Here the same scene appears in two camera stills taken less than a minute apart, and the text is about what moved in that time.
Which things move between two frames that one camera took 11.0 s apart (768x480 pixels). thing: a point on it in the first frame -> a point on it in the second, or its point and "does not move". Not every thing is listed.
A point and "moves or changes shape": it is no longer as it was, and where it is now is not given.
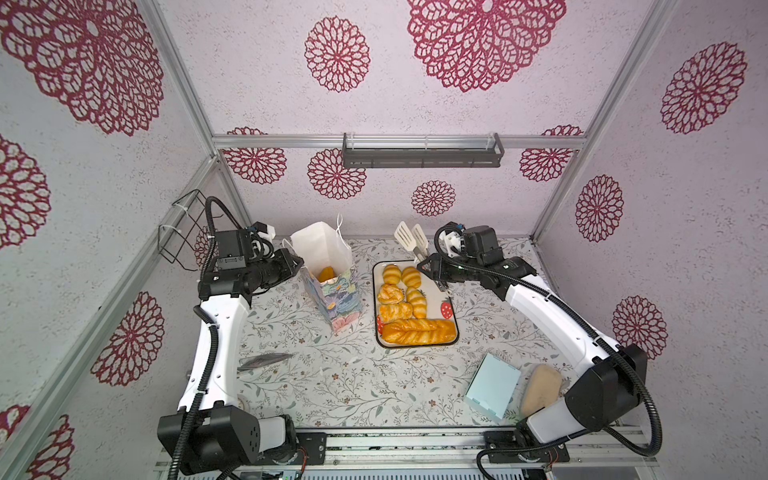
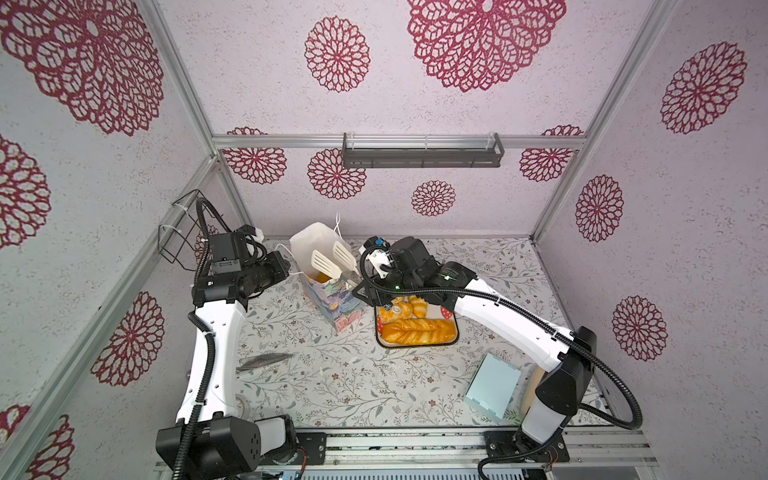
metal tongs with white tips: (415, 240) moves or changes shape
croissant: (326, 273) does not move
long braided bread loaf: (418, 331) does not move
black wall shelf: (416, 157) does not move
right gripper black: (438, 267) -> (374, 289)
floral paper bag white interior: (323, 252) does not move
